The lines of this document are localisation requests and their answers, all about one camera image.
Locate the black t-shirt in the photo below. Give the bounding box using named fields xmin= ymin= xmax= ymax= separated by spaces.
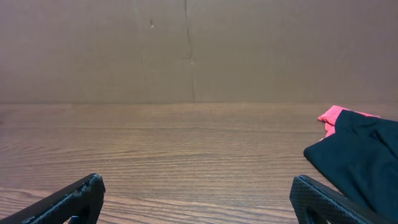
xmin=303 ymin=110 xmax=397 ymax=221

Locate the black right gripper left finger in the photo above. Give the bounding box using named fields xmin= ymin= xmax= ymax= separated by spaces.
xmin=1 ymin=174 xmax=106 ymax=224

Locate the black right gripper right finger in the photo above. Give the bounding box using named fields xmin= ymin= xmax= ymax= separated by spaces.
xmin=289 ymin=175 xmax=395 ymax=224

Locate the red shirt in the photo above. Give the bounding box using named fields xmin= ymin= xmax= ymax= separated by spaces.
xmin=318 ymin=105 xmax=384 ymax=146

